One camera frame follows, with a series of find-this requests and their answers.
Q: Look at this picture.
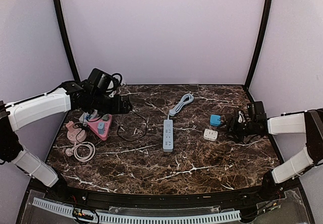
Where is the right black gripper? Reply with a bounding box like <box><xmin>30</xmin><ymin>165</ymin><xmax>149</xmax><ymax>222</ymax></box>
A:
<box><xmin>217</xmin><ymin>117</ymin><xmax>256</xmax><ymax>142</ymax></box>

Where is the blue grey power strip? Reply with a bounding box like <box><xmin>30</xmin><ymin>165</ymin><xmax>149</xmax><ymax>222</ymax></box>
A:
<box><xmin>163</xmin><ymin>93</ymin><xmax>194</xmax><ymax>152</ymax></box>

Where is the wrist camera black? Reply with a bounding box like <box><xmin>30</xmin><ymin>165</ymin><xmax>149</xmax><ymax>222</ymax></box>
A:
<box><xmin>237</xmin><ymin>101</ymin><xmax>267</xmax><ymax>123</ymax></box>
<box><xmin>87</xmin><ymin>68</ymin><xmax>123</xmax><ymax>95</ymax></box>

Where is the small blue charger plug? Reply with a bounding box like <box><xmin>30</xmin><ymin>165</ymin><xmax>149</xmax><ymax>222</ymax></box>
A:
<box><xmin>97</xmin><ymin>122</ymin><xmax>105</xmax><ymax>135</ymax></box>

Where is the black frame post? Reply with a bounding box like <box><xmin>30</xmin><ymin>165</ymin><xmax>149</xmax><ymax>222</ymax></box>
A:
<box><xmin>244</xmin><ymin>0</ymin><xmax>272</xmax><ymax>91</ymax></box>
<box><xmin>53</xmin><ymin>0</ymin><xmax>80</xmax><ymax>81</ymax></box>

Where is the left black frame post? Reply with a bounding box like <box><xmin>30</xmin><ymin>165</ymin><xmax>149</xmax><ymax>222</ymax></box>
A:
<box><xmin>53</xmin><ymin>0</ymin><xmax>80</xmax><ymax>81</ymax></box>

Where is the black usb cable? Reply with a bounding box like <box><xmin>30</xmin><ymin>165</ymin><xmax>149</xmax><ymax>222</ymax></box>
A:
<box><xmin>116</xmin><ymin>109</ymin><xmax>148</xmax><ymax>142</ymax></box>

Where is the long white power strip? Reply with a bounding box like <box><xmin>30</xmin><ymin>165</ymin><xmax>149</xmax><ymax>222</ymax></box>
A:
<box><xmin>79</xmin><ymin>110</ymin><xmax>99</xmax><ymax>125</ymax></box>

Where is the blue square plug adapter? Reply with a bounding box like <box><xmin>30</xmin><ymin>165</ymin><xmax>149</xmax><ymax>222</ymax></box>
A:
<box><xmin>209</xmin><ymin>115</ymin><xmax>222</xmax><ymax>127</ymax></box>

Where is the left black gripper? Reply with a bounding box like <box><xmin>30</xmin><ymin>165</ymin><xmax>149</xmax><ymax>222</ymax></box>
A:
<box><xmin>89</xmin><ymin>92</ymin><xmax>132</xmax><ymax>115</ymax></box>

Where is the pink plug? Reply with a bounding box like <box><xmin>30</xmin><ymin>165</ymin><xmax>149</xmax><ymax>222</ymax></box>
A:
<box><xmin>66</xmin><ymin>121</ymin><xmax>75</xmax><ymax>132</ymax></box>

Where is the pink round power socket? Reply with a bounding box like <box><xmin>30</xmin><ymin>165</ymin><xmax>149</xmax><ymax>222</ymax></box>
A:
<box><xmin>67</xmin><ymin>128</ymin><xmax>87</xmax><ymax>144</ymax></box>

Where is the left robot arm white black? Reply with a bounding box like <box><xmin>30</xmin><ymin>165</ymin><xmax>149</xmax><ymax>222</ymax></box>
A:
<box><xmin>1</xmin><ymin>80</ymin><xmax>132</xmax><ymax>202</ymax></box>

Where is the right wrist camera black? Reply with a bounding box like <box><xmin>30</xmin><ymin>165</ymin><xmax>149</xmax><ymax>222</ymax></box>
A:
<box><xmin>237</xmin><ymin>101</ymin><xmax>267</xmax><ymax>123</ymax></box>

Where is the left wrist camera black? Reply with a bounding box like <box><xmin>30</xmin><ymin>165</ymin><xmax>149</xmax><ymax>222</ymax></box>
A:
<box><xmin>87</xmin><ymin>68</ymin><xmax>123</xmax><ymax>95</ymax></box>

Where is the white slotted cable duct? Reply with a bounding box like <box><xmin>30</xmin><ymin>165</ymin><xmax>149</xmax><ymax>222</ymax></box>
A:
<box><xmin>32</xmin><ymin>197</ymin><xmax>241</xmax><ymax>224</ymax></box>

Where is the right black frame post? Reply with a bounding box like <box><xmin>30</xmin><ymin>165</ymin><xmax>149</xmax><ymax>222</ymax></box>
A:
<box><xmin>244</xmin><ymin>0</ymin><xmax>272</xmax><ymax>91</ymax></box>

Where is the pink coiled cord with plug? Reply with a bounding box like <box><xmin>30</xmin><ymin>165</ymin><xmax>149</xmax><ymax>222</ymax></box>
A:
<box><xmin>65</xmin><ymin>142</ymin><xmax>96</xmax><ymax>162</ymax></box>

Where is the green charger plug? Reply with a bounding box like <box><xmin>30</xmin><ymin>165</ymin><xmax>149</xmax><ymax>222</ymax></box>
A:
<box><xmin>101</xmin><ymin>114</ymin><xmax>109</xmax><ymax>121</ymax></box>

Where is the pink triangular power strip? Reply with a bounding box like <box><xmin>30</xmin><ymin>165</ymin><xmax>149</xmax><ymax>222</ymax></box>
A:
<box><xmin>87</xmin><ymin>114</ymin><xmax>113</xmax><ymax>141</ymax></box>

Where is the white square plug adapter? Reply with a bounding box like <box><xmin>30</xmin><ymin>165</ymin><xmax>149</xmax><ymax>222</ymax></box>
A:
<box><xmin>203</xmin><ymin>129</ymin><xmax>218</xmax><ymax>142</ymax></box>

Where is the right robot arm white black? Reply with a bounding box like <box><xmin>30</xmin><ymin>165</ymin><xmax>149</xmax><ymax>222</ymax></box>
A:
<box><xmin>225</xmin><ymin>108</ymin><xmax>322</xmax><ymax>201</ymax></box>

